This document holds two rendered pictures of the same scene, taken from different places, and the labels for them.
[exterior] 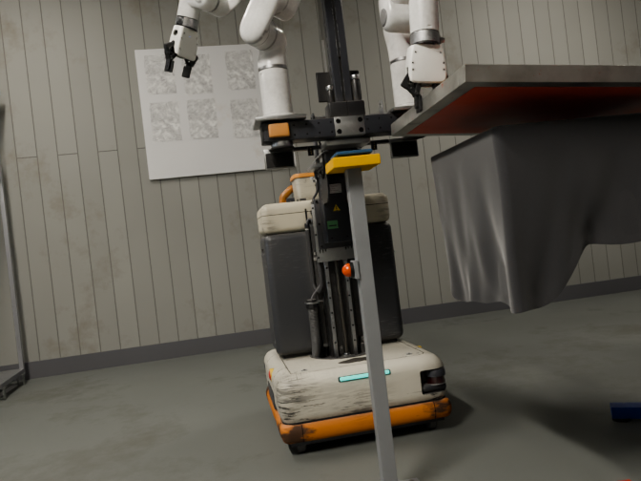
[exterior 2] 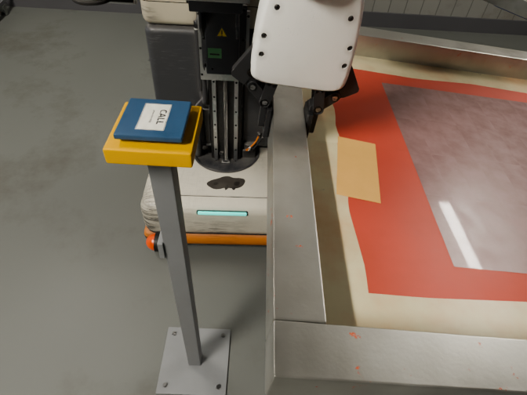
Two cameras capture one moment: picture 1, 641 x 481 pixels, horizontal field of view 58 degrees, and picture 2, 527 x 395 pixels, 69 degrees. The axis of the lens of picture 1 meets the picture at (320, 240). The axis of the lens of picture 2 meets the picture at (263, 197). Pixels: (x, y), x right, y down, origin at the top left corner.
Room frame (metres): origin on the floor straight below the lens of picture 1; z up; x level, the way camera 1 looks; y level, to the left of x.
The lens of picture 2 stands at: (1.13, -0.33, 1.32)
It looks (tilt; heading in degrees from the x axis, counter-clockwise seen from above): 46 degrees down; 5
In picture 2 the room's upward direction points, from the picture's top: 5 degrees clockwise
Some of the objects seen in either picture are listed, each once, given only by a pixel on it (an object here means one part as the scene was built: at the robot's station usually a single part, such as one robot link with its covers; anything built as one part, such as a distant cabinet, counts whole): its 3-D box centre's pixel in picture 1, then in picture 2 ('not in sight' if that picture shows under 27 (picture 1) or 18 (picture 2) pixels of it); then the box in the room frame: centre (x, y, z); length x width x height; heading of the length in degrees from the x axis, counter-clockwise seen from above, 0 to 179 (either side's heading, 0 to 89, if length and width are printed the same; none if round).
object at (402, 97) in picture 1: (405, 88); not in sight; (1.94, -0.34, 1.21); 0.16 x 0.13 x 0.15; 10
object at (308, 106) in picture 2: not in sight; (318, 113); (1.51, -0.35, 1.07); 0.03 x 0.03 x 0.07; 8
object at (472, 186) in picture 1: (471, 224); not in sight; (1.52, -0.40, 0.74); 0.45 x 0.03 x 0.43; 8
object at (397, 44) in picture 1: (403, 39); not in sight; (1.92, -0.35, 1.37); 0.13 x 0.10 x 0.16; 86
